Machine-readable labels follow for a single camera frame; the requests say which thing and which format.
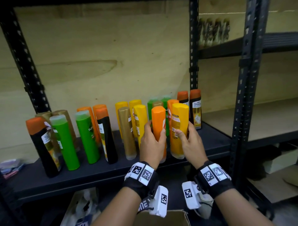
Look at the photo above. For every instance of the person's right forearm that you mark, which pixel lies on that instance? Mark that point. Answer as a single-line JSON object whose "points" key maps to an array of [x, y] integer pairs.
{"points": [[239, 209]]}

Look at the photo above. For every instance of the stack of colourful packets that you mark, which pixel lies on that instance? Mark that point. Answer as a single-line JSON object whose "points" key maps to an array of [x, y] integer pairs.
{"points": [[10, 166]]}

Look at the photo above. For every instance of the person's right hand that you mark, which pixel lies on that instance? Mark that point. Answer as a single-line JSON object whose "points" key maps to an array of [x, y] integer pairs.
{"points": [[193, 149]]}

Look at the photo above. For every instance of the yellow shampoo bottle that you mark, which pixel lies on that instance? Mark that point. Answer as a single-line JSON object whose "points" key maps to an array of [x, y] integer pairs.
{"points": [[121, 104], [140, 121], [135, 102], [180, 116]]}

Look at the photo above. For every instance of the black shelf board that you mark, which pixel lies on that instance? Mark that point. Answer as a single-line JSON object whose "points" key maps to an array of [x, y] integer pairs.
{"points": [[93, 173]]}

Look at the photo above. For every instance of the brown cardboard box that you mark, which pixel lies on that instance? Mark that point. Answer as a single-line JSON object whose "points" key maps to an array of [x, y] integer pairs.
{"points": [[163, 220]]}

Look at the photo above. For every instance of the black bottle with orange cap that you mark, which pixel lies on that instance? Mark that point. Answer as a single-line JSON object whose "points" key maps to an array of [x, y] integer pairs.
{"points": [[109, 139], [195, 109], [183, 97], [43, 149]]}

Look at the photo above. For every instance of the person's left forearm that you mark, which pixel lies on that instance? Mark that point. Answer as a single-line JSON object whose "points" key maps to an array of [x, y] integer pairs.
{"points": [[116, 209]]}

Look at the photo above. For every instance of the white box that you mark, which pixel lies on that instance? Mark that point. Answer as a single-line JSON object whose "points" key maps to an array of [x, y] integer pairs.
{"points": [[281, 161]]}

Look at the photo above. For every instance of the black metal shelf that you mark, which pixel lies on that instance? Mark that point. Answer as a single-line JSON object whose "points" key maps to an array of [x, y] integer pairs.
{"points": [[279, 42]]}

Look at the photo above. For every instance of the black perforated metal shelf post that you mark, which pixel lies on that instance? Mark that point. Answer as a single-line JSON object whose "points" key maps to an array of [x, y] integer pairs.
{"points": [[193, 46], [25, 65], [246, 81]]}

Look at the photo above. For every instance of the person's right thumb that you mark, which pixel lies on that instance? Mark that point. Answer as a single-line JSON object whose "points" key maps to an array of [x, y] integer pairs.
{"points": [[181, 136]]}

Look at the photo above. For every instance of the black wristband with square markers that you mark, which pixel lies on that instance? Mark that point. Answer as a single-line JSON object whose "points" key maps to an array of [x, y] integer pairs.
{"points": [[140, 178], [214, 178]]}

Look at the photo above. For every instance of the wooden shelf board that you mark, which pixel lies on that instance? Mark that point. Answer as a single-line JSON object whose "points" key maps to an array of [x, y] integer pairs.
{"points": [[267, 118]]}

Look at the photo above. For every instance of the white plastic bag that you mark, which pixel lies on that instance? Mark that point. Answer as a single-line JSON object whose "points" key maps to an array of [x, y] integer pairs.
{"points": [[81, 207]]}

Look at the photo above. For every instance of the person's left thumb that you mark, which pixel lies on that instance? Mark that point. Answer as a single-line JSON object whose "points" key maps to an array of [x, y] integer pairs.
{"points": [[162, 137]]}

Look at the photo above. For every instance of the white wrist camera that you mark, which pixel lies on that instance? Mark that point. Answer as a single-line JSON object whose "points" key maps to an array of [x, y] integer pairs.
{"points": [[160, 201], [192, 195]]}

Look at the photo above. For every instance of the green shampoo bottle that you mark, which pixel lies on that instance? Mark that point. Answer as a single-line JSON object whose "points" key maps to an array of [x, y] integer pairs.
{"points": [[165, 100], [66, 144], [150, 107], [87, 139]]}

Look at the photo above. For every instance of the person's left hand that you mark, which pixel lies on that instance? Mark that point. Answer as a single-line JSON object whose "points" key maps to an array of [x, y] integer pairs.
{"points": [[150, 149]]}

